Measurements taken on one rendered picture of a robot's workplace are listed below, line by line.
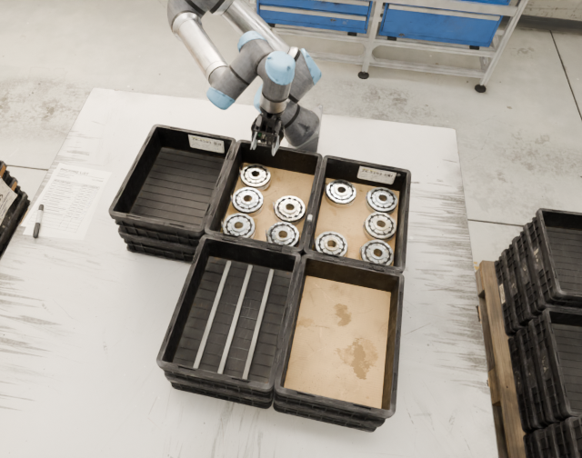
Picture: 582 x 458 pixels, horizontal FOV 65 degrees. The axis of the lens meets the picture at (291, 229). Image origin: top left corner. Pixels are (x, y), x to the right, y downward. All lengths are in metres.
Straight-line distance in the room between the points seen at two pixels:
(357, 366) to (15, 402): 0.96
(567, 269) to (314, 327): 1.20
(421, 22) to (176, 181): 2.11
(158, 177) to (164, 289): 0.39
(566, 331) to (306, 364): 1.21
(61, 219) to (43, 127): 1.51
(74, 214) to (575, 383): 1.95
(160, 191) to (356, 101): 1.93
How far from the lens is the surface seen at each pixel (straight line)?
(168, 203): 1.58
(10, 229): 2.48
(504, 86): 3.74
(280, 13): 3.24
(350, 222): 1.53
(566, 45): 4.42
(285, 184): 1.60
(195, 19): 1.56
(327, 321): 1.35
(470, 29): 3.34
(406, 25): 3.26
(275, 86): 1.23
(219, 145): 1.64
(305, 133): 1.72
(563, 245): 2.24
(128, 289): 1.59
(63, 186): 1.90
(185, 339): 1.34
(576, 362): 2.14
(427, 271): 1.65
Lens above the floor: 2.07
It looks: 56 degrees down
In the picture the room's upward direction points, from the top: 5 degrees clockwise
